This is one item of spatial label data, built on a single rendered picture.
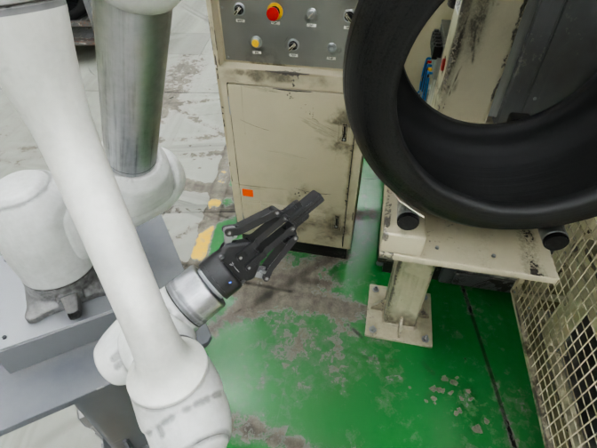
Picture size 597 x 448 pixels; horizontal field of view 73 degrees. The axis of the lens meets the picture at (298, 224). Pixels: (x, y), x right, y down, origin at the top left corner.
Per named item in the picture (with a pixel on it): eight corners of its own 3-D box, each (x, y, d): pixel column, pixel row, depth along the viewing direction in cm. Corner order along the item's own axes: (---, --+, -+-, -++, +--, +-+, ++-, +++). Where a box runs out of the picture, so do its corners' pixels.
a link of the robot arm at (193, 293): (195, 308, 73) (221, 286, 74) (207, 336, 65) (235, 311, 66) (162, 276, 68) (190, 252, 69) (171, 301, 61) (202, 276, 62)
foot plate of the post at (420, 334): (370, 285, 184) (370, 279, 181) (430, 295, 180) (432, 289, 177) (364, 336, 165) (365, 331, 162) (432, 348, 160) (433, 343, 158)
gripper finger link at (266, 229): (234, 254, 70) (228, 249, 69) (282, 212, 71) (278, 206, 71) (241, 263, 67) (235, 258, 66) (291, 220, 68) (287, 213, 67)
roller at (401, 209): (418, 128, 105) (417, 143, 108) (401, 128, 106) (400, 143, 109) (420, 215, 80) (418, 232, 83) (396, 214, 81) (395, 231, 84)
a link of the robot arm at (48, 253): (6, 262, 89) (-49, 180, 74) (87, 224, 99) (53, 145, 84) (35, 305, 80) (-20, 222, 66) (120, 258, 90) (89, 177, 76)
